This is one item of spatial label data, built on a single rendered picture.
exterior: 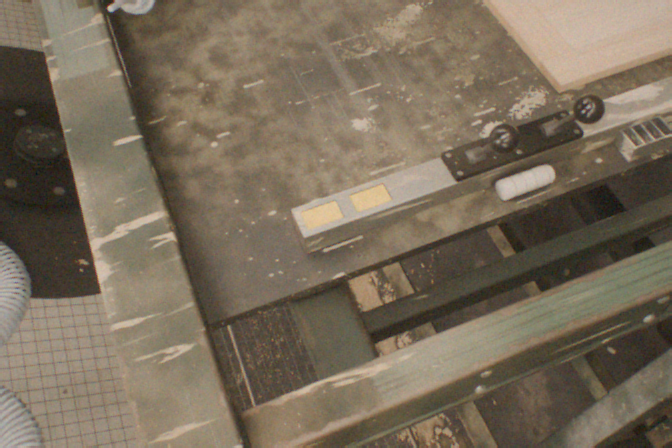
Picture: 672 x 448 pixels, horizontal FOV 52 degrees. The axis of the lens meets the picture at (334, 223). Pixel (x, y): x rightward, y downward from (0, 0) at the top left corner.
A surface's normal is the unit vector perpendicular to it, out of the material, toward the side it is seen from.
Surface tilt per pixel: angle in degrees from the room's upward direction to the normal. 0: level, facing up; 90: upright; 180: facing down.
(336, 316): 60
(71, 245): 90
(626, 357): 0
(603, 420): 0
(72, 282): 90
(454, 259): 0
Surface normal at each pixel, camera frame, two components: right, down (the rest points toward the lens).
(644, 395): -0.82, 0.00
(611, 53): -0.04, -0.56
